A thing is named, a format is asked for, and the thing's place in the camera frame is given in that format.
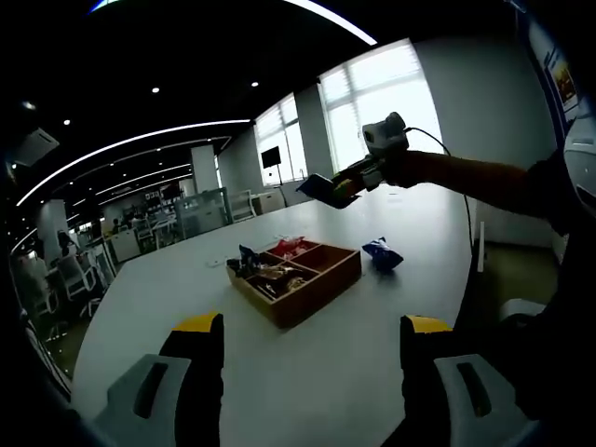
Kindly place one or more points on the narrow window with blinds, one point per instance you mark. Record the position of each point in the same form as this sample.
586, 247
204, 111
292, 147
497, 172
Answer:
284, 139

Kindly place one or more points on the long curved ceiling light strip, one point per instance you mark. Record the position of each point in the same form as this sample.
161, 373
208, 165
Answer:
209, 124

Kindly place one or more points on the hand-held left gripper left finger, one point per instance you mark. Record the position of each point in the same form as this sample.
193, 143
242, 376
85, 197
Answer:
195, 372

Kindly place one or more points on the pink marshmallow packet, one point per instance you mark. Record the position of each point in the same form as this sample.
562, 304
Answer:
293, 253
296, 241
280, 247

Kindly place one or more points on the white chest device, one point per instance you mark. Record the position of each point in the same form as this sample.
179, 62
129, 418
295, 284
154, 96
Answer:
582, 163

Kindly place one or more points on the white table socket strip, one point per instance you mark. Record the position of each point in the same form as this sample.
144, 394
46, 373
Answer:
215, 263

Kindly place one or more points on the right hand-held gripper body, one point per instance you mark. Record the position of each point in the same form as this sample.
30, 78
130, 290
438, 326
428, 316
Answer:
384, 135

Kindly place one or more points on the white table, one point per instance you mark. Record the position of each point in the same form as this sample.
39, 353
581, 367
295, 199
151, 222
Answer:
186, 279

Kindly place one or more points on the pale grey rounded object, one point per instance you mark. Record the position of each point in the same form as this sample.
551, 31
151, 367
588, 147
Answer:
521, 309

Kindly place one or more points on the straight ceiling light strip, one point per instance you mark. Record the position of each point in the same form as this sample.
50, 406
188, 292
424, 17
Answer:
335, 17

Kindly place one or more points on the blue cookies packet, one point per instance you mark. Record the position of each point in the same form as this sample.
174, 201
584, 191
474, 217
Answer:
321, 188
383, 256

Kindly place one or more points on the ceiling air conditioner vent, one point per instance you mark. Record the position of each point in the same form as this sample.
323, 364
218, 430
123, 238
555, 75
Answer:
37, 145

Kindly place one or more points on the black screen on tripod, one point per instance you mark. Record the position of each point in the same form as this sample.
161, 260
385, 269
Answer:
271, 157

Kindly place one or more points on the white office chair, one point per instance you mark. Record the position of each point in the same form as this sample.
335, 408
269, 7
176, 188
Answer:
42, 302
242, 205
77, 279

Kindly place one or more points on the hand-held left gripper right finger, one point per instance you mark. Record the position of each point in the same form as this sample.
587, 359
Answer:
419, 372

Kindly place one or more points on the wooden four-compartment container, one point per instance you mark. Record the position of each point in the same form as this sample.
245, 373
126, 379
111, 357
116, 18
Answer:
316, 298

